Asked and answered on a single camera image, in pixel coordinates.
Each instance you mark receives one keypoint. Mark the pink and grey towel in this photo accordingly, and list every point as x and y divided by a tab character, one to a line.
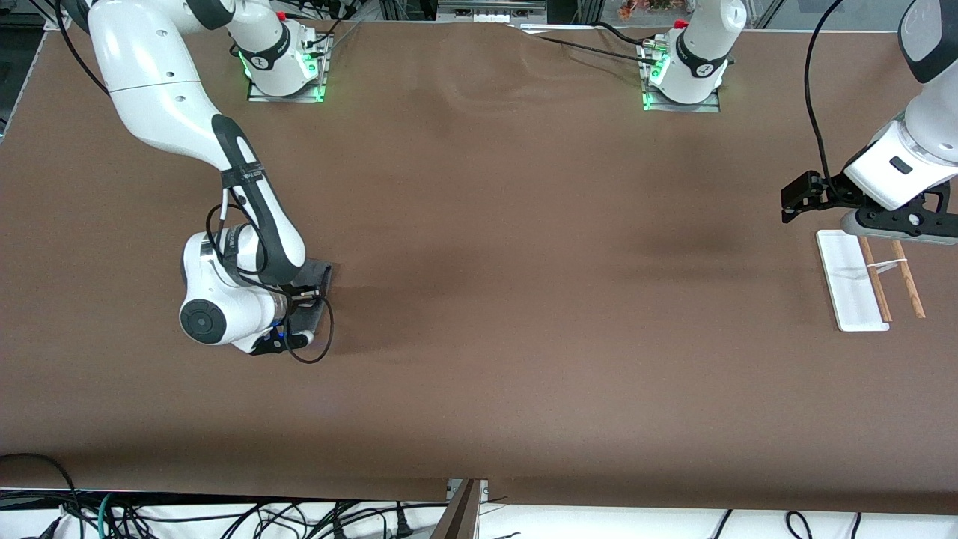
318	273

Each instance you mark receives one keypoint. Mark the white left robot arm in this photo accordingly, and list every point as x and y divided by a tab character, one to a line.
700	52

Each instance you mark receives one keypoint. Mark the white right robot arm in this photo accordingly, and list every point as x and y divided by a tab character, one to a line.
157	90

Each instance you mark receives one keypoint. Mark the white base wooden towel rack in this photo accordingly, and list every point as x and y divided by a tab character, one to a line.
849	292

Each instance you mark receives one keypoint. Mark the orange background object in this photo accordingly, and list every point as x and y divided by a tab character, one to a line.
629	9

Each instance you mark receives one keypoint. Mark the brown table cover sheet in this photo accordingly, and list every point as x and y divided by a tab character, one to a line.
479	299

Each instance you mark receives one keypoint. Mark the brown wooden beam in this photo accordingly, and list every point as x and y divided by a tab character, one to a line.
460	516

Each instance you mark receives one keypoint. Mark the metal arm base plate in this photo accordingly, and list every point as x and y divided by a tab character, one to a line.
299	96
703	107

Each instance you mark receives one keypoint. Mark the aluminium frame corner bracket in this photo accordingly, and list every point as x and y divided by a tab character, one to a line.
52	24

